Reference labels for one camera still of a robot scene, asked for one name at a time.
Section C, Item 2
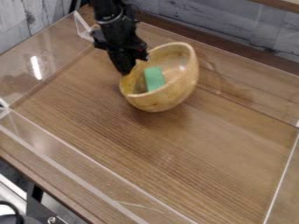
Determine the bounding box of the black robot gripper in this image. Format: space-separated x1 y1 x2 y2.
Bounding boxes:
91 14 148 75

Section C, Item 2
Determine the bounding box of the wooden bowl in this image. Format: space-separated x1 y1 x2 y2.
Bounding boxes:
119 42 200 112

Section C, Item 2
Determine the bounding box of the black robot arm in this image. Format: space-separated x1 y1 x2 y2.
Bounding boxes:
91 0 148 75

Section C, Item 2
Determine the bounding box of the green rectangular block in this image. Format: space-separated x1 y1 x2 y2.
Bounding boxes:
144 67 166 92

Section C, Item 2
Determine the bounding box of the clear acrylic corner bracket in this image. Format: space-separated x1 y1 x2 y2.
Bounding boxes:
73 10 99 42

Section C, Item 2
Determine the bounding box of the clear acrylic tray wall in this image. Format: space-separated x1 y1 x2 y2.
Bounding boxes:
0 14 299 224

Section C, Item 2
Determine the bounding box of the black metal table frame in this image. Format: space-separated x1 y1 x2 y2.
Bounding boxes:
25 182 76 224

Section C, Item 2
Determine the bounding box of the black cable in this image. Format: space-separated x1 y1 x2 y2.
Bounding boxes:
0 201 25 224

